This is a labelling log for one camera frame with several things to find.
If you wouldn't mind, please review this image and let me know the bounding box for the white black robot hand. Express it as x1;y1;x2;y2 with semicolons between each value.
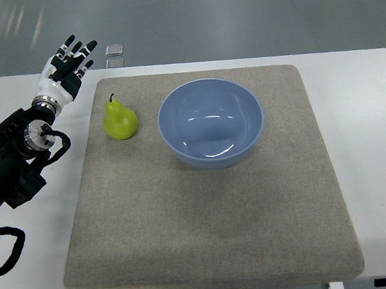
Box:
34;35;98;113

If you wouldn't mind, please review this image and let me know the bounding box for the green pear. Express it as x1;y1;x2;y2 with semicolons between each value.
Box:
102;93;139;141

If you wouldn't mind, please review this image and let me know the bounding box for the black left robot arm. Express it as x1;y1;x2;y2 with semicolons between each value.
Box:
0;96;71;209

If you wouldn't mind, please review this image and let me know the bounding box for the blue bowl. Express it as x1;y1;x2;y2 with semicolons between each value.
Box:
157;78;265;170

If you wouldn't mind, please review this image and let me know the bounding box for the grey felt mat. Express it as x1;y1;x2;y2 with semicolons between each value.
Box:
64;65;365;289

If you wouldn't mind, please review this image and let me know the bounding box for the white table leg right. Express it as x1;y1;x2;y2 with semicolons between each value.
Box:
328;281;345;289

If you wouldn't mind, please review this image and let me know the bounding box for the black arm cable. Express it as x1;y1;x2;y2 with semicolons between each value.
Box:
0;124;85;279

